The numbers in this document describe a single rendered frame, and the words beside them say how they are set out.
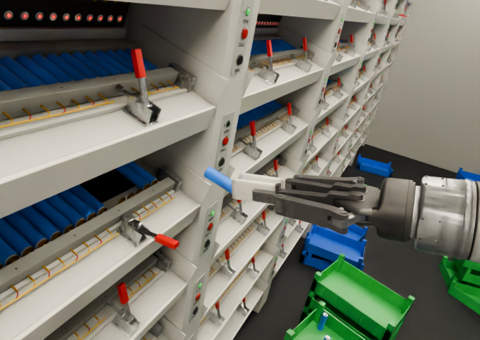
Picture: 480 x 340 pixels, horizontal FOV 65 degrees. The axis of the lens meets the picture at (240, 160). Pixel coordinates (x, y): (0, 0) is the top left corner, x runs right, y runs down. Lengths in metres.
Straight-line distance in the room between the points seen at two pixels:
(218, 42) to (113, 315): 0.49
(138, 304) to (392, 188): 0.50
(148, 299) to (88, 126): 0.41
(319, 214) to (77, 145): 0.28
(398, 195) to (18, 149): 0.40
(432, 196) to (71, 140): 0.39
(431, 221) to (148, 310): 0.52
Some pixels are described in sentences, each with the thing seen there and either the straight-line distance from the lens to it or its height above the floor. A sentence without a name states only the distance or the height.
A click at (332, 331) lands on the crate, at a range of 1.38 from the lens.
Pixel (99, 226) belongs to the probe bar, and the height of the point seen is 0.94.
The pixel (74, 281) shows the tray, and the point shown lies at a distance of 0.54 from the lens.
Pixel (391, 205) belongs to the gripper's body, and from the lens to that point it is 0.46.
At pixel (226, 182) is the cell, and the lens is 0.55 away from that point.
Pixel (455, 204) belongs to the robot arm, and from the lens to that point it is 0.46.
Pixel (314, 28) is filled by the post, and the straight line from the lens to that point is 1.28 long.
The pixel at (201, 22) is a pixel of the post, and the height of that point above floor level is 1.21.
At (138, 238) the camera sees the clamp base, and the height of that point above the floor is 0.91.
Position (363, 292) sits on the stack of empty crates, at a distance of 1.58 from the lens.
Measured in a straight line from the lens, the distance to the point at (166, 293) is 0.80.
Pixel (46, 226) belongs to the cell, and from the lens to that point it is 0.57.
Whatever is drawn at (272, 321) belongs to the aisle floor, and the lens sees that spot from 1.78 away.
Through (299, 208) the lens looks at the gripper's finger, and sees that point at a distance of 0.47.
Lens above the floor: 1.27
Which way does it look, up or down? 24 degrees down
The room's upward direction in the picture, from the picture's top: 11 degrees clockwise
